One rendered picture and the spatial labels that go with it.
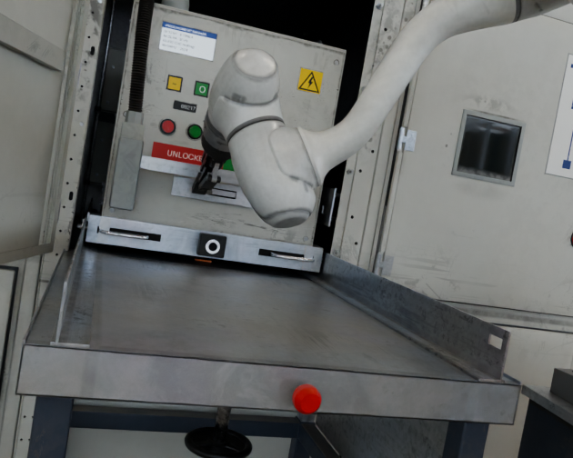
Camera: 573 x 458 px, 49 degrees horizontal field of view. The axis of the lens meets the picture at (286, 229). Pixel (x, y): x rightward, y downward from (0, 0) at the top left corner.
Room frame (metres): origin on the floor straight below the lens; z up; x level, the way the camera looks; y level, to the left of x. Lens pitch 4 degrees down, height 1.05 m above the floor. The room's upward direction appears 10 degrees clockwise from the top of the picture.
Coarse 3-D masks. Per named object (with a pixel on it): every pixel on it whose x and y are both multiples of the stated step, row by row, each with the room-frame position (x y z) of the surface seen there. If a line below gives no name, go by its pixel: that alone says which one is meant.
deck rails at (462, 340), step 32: (96, 256) 1.25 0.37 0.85; (64, 288) 0.64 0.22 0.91; (352, 288) 1.30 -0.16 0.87; (384, 288) 1.16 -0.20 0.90; (64, 320) 0.73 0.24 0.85; (384, 320) 1.09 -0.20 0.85; (416, 320) 1.03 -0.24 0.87; (448, 320) 0.94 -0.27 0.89; (480, 320) 0.87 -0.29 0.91; (448, 352) 0.92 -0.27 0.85; (480, 352) 0.86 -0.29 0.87
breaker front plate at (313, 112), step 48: (240, 48) 1.42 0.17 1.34; (288, 48) 1.45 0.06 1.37; (144, 96) 1.36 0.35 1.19; (192, 96) 1.39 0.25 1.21; (288, 96) 1.45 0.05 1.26; (336, 96) 1.49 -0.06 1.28; (144, 144) 1.36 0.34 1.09; (192, 144) 1.39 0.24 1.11; (144, 192) 1.37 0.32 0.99; (240, 192) 1.43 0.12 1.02; (288, 240) 1.47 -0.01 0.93
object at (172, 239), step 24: (96, 216) 1.33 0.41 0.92; (96, 240) 1.33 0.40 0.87; (120, 240) 1.35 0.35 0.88; (144, 240) 1.36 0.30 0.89; (168, 240) 1.38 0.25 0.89; (192, 240) 1.39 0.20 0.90; (240, 240) 1.42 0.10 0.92; (264, 240) 1.44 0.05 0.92; (264, 264) 1.44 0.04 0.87; (288, 264) 1.46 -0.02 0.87; (312, 264) 1.48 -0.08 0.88
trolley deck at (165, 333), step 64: (64, 256) 1.21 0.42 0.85; (128, 320) 0.80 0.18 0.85; (192, 320) 0.86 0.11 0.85; (256, 320) 0.93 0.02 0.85; (320, 320) 1.02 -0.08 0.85; (64, 384) 0.65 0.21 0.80; (128, 384) 0.67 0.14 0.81; (192, 384) 0.69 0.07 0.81; (256, 384) 0.71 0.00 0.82; (320, 384) 0.73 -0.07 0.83; (384, 384) 0.76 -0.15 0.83; (448, 384) 0.78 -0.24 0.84; (512, 384) 0.81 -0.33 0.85
